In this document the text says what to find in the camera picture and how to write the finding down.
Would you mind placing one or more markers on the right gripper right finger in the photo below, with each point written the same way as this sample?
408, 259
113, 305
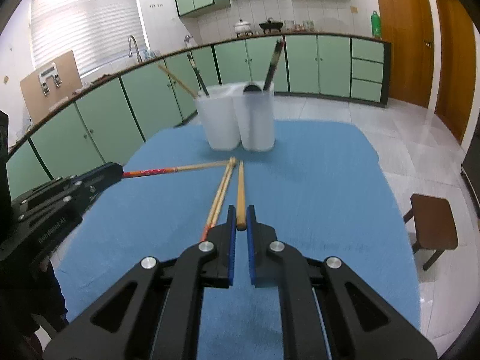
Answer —
327, 310

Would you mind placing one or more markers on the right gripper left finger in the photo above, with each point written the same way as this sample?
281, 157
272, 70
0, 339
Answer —
154, 310

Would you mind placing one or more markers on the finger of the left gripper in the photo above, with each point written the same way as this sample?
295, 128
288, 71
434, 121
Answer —
88, 186

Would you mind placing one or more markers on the bamboo chopstick red end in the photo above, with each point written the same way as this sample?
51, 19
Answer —
218, 199
241, 221
174, 169

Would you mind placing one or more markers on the black plastic spoon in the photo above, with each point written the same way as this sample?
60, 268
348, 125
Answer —
260, 52

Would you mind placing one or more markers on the plain bamboo chopstick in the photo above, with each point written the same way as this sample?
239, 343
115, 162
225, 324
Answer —
178, 80

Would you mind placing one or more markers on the black chopstick gold band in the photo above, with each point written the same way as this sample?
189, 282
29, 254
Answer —
198, 75

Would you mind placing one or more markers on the green lower kitchen cabinets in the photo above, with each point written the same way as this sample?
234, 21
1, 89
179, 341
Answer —
110, 120

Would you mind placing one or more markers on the cardboard panel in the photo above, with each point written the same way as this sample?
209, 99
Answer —
50, 85

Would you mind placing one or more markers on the blue table mat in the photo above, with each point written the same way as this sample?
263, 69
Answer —
320, 187

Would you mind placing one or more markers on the brown wooden stool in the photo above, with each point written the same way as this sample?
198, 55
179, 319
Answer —
434, 225

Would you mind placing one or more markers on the chrome sink faucet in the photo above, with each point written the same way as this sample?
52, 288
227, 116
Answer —
133, 49

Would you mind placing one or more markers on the window blinds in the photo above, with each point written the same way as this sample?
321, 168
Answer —
95, 30

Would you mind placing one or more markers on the white double utensil holder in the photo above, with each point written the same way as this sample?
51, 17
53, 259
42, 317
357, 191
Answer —
232, 117

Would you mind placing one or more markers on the black glass cabinet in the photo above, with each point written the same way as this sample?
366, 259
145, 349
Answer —
470, 169

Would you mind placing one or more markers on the white cooking pot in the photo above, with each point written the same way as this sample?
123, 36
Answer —
242, 29

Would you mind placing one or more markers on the black wok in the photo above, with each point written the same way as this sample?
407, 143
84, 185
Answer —
271, 26

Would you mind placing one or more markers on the wooden door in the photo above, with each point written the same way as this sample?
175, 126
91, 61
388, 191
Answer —
408, 26
458, 67

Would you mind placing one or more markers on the green bottle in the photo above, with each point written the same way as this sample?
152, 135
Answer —
376, 25

